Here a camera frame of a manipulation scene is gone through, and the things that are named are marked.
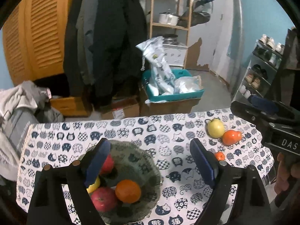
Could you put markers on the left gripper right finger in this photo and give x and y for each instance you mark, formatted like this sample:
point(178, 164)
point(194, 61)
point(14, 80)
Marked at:
point(251, 204)

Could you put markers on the pile of grey clothes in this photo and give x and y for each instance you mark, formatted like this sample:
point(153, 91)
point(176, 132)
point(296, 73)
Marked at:
point(22, 106)

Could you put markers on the small tangerine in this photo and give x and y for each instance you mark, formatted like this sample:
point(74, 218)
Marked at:
point(220, 156)

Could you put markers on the dark hanging garment right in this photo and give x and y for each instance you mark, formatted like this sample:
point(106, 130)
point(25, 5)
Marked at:
point(285, 87)

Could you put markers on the white cooking pot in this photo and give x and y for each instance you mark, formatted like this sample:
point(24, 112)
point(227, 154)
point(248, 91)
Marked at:
point(168, 18)

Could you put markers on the black hanging coat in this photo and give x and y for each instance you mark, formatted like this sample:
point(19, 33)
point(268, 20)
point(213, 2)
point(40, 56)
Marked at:
point(101, 58)

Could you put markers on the red apple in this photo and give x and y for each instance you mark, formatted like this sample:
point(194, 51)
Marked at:
point(104, 199)
point(108, 166)

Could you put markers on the wooden drawer box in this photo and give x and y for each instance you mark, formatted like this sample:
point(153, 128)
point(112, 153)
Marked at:
point(72, 106)

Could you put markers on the cat pattern tablecloth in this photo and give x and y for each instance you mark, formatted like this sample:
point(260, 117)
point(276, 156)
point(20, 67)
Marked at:
point(183, 193)

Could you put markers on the grey hanging bag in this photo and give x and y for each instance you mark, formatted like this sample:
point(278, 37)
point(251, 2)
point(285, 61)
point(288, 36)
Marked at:
point(198, 15)

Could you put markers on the large orange back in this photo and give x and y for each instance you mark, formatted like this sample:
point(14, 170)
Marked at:
point(231, 137)

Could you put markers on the white patterned drawer box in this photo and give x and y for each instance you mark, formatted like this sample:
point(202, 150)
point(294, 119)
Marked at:
point(175, 55)

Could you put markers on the small cardboard box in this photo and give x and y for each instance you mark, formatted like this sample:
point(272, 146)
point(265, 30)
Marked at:
point(122, 109)

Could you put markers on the large orange front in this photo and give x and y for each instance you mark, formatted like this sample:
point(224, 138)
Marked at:
point(128, 191)

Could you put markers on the teal plastic crate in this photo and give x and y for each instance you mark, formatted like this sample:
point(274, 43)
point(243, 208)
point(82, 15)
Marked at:
point(155, 97)

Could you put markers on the metal steamer pot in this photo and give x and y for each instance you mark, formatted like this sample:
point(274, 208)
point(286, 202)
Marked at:
point(170, 39)

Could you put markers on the large orange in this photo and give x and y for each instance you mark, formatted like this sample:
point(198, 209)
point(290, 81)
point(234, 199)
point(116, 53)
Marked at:
point(231, 137)
point(128, 191)

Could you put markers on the wooden louvered wardrobe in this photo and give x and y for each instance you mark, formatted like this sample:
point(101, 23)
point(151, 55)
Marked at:
point(33, 39)

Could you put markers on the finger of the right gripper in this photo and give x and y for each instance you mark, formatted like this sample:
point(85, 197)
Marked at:
point(256, 117)
point(271, 107)

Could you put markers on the person right hand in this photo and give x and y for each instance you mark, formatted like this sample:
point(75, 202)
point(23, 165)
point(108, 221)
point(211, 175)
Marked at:
point(283, 173)

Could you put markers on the white rice bag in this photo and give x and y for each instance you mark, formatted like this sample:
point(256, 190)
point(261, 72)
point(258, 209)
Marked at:
point(162, 78)

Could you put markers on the wooden shelf rack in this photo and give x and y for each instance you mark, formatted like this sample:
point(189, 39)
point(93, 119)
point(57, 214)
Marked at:
point(177, 7)

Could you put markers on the clear plastic bag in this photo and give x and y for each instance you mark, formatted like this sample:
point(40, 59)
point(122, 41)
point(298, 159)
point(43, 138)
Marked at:
point(188, 84)

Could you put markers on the cardboard box under crate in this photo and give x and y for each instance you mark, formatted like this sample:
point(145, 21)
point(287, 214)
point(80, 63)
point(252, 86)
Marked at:
point(181, 106)

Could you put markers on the red apple front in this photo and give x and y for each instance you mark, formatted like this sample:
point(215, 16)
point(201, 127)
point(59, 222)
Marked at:
point(104, 199)

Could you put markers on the metal shoe rack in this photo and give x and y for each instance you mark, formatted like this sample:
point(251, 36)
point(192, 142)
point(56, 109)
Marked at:
point(261, 69)

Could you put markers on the green glass bowl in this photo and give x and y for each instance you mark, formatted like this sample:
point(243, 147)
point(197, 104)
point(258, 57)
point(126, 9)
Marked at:
point(136, 164)

